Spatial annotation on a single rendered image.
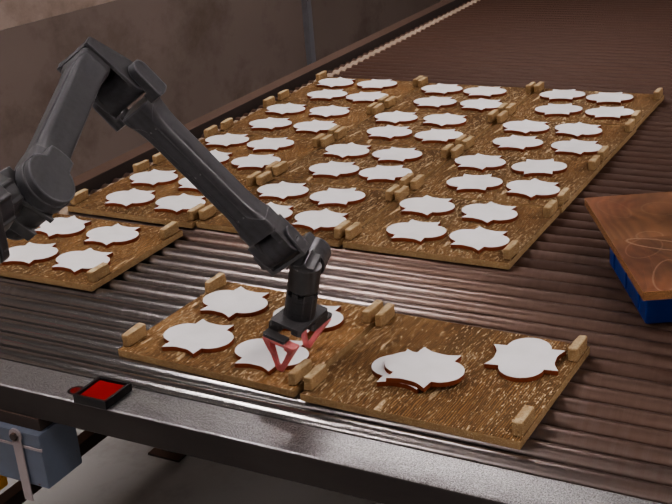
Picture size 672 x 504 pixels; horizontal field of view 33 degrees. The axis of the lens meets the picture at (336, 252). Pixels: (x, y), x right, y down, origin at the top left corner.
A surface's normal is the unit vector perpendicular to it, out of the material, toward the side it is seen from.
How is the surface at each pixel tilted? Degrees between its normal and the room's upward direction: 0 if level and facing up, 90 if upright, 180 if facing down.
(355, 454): 0
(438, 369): 0
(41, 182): 55
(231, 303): 0
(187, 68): 90
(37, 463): 90
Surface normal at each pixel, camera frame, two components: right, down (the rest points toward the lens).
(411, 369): -0.07, -0.92
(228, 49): 0.82, 0.16
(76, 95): 0.71, -0.54
